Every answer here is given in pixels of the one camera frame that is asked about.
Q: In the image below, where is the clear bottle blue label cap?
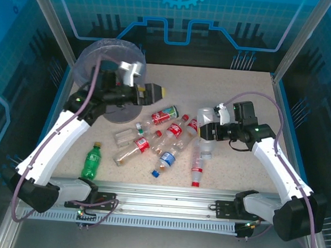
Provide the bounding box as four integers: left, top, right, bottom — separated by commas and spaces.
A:
150, 146, 181, 179

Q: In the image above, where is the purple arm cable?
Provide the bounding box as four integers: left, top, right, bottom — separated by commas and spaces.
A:
215, 89, 326, 248
10, 48, 130, 231

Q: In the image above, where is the green plastic soda bottle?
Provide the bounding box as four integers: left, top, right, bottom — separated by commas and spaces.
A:
80, 140, 104, 182

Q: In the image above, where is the clear square bottle green ring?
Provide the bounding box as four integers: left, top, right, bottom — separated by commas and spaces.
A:
113, 120, 146, 150

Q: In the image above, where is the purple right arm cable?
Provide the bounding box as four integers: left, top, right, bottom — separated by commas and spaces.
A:
215, 89, 326, 248

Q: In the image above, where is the black connector block with LEDs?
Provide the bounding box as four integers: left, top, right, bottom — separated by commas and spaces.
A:
74, 205, 97, 232
234, 219, 261, 242

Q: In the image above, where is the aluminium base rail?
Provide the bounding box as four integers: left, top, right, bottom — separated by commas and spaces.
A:
16, 173, 292, 227

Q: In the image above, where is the clear unlabelled plastic bottle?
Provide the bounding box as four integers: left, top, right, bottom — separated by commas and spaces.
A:
194, 106, 217, 161

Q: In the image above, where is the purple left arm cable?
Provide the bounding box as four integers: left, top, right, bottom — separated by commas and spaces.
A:
10, 48, 130, 231

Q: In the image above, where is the translucent plastic bin liner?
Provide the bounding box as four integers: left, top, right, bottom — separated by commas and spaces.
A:
72, 36, 148, 92

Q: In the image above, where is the grey round waste bin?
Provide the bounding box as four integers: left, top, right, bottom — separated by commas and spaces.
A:
70, 36, 148, 126

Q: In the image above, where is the slim clear bottle red cap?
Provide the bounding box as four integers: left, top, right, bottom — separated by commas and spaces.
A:
188, 138, 206, 189

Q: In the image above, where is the red soda can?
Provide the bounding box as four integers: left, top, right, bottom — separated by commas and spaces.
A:
150, 104, 180, 128

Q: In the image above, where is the white slotted cable duct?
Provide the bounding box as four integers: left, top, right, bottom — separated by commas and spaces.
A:
22, 207, 239, 235

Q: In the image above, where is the aluminium frame post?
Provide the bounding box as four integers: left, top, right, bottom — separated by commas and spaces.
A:
271, 0, 328, 84
19, 0, 82, 67

